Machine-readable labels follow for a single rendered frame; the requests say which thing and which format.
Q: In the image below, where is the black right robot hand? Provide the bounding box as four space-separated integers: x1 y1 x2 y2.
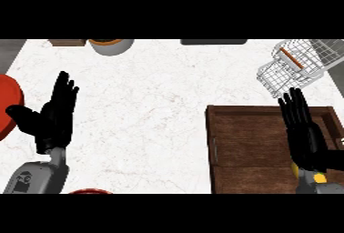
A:
276 86 344 174

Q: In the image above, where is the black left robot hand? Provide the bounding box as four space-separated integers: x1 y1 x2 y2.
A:
5 70 82 156

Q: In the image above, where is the yellow lemon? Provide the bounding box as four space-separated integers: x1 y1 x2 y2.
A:
291 163 330 184

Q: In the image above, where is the brown wooden tray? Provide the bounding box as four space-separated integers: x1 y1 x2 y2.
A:
204 105 344 195

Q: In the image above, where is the red round plate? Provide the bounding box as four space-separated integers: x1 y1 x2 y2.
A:
0 74 25 142

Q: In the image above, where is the red round rim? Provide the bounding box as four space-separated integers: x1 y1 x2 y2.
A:
68 187 114 195

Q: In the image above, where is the brown wooden block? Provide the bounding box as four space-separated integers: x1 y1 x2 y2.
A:
48 39 87 47

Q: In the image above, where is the grey bowl with orange rim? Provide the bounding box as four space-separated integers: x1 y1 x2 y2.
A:
87 39 136 56

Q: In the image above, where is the dark grey flat appliance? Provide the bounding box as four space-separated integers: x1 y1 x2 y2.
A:
180 39 248 46

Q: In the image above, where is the white wire tiered basket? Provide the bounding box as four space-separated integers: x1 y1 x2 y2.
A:
256 39 344 98

